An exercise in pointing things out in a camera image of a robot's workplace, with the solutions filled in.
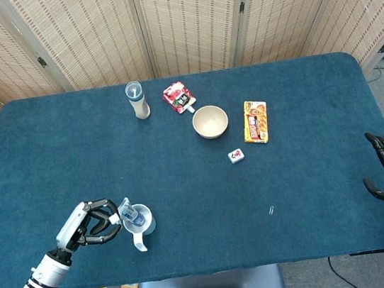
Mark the metal paper clip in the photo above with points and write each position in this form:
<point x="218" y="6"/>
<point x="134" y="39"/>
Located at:
<point x="271" y="210"/>

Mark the beige bowl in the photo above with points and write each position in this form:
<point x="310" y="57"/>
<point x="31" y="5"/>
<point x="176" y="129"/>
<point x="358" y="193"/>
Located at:
<point x="210" y="121"/>

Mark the white toothbrush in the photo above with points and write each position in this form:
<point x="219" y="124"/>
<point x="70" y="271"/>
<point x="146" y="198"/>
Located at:
<point x="114" y="219"/>

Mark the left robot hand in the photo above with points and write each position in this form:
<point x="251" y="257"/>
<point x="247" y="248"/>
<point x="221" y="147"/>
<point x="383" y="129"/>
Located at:
<point x="73" y="225"/>

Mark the white handled cup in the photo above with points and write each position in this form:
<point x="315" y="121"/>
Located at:
<point x="138" y="239"/>

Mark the beige bottle with blue cap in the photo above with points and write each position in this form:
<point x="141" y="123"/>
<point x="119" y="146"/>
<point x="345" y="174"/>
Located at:
<point x="140" y="108"/>

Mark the blue white toothpaste tube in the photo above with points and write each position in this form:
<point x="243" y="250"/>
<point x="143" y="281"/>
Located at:
<point x="130" y="215"/>

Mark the woven folding screen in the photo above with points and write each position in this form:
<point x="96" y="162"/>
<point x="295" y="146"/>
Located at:
<point x="189" y="22"/>

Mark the dark screen hinge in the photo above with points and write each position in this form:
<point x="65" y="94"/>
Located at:
<point x="41" y="62"/>
<point x="241" y="7"/>

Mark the red snack pouch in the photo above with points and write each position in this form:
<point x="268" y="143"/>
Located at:
<point x="178" y="97"/>

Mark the blue tablecloth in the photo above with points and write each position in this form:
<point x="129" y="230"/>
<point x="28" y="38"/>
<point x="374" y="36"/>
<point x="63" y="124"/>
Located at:
<point x="198" y="186"/>

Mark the yellow orange food box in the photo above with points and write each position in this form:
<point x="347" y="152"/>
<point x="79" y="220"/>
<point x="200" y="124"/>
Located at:
<point x="255" y="122"/>

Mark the white mahjong tile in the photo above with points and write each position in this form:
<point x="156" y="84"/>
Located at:
<point x="236" y="156"/>

